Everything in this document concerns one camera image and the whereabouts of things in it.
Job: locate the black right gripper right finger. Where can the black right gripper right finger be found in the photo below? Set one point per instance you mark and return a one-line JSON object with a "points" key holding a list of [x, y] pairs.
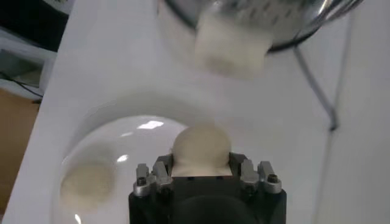
{"points": [[256, 175]]}

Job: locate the white steamed baozi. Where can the white steamed baozi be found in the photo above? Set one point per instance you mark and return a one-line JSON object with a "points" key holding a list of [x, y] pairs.
{"points": [[201, 146], [86, 182]]}

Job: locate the large white round plate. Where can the large white round plate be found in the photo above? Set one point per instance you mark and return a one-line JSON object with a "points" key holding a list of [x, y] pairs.
{"points": [[137, 143]]}

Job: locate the cream electric cooker base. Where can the cream electric cooker base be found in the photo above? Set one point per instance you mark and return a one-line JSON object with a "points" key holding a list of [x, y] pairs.
{"points": [[231, 51]]}

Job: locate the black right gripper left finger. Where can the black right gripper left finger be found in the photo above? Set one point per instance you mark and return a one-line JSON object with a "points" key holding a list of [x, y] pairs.
{"points": [[158, 173]]}

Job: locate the stainless steel steamer basket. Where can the stainless steel steamer basket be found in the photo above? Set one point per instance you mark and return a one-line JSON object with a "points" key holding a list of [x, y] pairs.
{"points": [[274, 18]]}

